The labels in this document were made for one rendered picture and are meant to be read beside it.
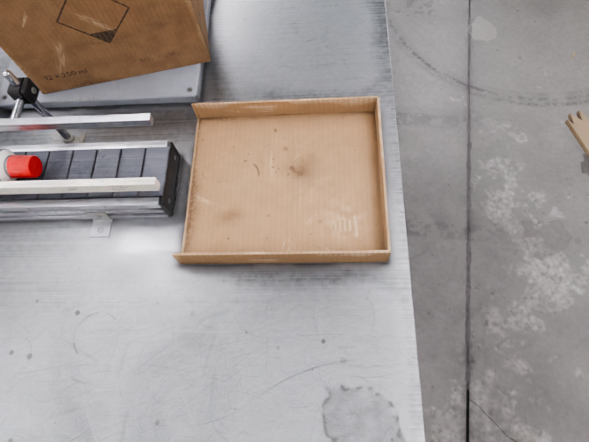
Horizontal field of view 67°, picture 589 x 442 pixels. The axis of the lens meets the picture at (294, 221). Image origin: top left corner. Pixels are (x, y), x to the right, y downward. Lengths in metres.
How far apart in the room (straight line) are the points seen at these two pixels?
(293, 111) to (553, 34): 1.61
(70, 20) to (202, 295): 0.45
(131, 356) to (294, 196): 0.32
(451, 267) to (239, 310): 1.03
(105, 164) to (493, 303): 1.22
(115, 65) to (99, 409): 0.53
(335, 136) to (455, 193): 0.99
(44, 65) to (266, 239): 0.46
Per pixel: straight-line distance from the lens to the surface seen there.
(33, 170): 0.76
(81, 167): 0.76
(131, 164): 0.72
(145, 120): 0.65
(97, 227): 0.75
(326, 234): 0.66
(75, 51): 0.84
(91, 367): 0.70
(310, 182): 0.69
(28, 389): 0.74
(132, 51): 0.83
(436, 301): 1.52
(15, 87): 0.77
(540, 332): 1.60
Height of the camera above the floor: 1.44
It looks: 66 degrees down
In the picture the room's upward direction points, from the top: 11 degrees counter-clockwise
